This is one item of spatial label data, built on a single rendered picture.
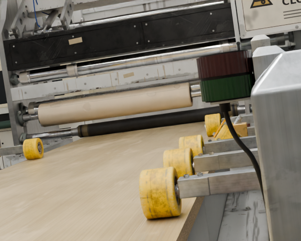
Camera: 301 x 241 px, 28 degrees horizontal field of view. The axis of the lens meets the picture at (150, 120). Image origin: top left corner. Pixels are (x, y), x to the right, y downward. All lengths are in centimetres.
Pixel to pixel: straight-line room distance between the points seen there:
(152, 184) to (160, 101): 206
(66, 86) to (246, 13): 98
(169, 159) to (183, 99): 180
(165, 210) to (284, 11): 209
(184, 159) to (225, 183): 25
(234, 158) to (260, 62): 57
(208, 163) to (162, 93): 182
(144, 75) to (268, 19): 66
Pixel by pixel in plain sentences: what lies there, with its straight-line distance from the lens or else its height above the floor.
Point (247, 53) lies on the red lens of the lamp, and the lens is 64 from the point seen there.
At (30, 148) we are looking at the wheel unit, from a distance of 234.
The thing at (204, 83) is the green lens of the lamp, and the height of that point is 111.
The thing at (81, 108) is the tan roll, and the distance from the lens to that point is 309.
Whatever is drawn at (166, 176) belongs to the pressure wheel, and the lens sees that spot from 95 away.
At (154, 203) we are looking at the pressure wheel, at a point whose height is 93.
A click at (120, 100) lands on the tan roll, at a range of 303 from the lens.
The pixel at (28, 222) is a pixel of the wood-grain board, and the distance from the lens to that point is 114.
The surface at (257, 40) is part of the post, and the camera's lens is 114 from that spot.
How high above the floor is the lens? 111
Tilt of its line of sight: 3 degrees down
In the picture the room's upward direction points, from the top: 8 degrees counter-clockwise
